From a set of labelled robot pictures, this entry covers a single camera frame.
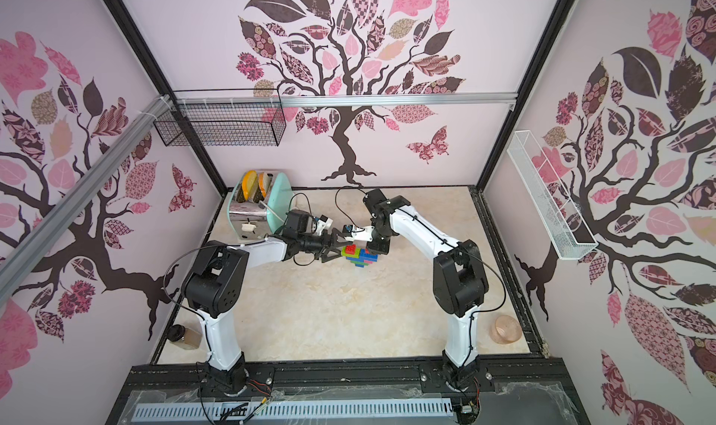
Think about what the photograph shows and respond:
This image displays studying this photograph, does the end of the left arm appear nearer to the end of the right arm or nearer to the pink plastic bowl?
the end of the right arm

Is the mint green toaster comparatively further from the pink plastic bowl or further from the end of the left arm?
the pink plastic bowl

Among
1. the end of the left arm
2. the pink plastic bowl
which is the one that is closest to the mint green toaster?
the end of the left arm
